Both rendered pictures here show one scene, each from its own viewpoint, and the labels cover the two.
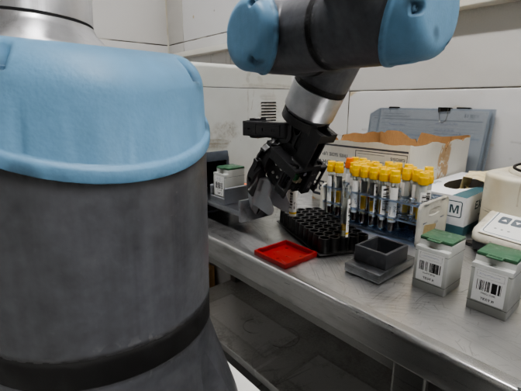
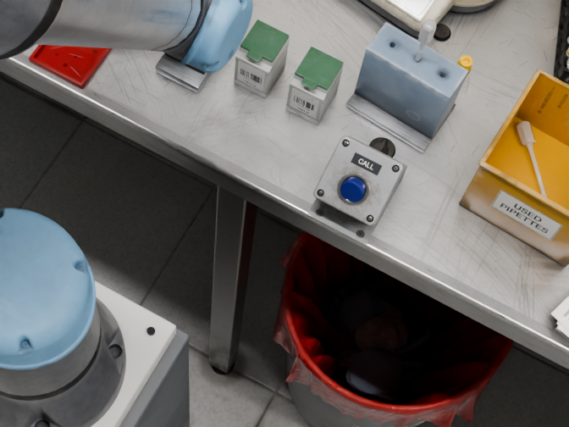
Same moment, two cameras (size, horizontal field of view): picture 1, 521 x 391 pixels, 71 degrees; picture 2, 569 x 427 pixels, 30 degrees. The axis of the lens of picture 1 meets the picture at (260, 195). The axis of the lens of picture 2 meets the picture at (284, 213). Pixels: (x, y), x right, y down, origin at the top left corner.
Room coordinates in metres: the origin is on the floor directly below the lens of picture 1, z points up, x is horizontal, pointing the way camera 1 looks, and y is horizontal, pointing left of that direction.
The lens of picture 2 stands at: (-0.13, 0.05, 1.89)
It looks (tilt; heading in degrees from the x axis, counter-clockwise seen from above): 66 degrees down; 328
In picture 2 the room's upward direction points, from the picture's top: 11 degrees clockwise
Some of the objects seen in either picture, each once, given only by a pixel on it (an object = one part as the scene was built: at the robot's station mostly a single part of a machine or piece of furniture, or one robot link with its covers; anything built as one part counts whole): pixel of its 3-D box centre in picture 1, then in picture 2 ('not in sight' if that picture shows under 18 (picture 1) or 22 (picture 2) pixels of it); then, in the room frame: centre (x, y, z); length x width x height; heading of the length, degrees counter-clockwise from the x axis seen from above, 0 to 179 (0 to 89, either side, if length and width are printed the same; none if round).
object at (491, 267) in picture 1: (496, 279); (314, 85); (0.38, -0.27, 0.91); 0.05 x 0.04 x 0.07; 130
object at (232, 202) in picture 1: (222, 195); not in sight; (0.72, 0.08, 0.92); 0.21 x 0.07 x 0.05; 40
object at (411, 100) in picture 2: not in sight; (408, 84); (0.34, -0.36, 0.92); 0.10 x 0.07 x 0.10; 35
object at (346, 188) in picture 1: (344, 217); not in sight; (0.54, -0.13, 0.93); 0.01 x 0.01 x 0.10
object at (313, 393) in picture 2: not in sight; (376, 332); (0.26, -0.41, 0.22); 0.38 x 0.37 x 0.44; 40
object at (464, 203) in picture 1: (467, 194); not in sight; (0.71, -0.41, 0.92); 0.24 x 0.12 x 0.10; 130
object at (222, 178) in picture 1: (229, 184); not in sight; (0.70, 0.06, 0.95); 0.05 x 0.04 x 0.06; 130
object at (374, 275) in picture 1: (380, 257); (196, 44); (0.48, -0.17, 0.89); 0.09 x 0.05 x 0.04; 130
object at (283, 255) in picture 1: (285, 253); (72, 51); (0.52, -0.04, 0.88); 0.07 x 0.07 x 0.01; 40
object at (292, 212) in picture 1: (321, 203); not in sight; (0.61, -0.10, 0.93); 0.17 x 0.09 x 0.11; 19
